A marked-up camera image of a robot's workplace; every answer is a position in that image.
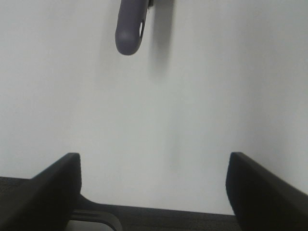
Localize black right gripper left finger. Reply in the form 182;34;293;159
0;153;81;231

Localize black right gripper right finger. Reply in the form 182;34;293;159
225;152;308;231

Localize purple brush black bristles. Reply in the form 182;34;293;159
115;0;154;55

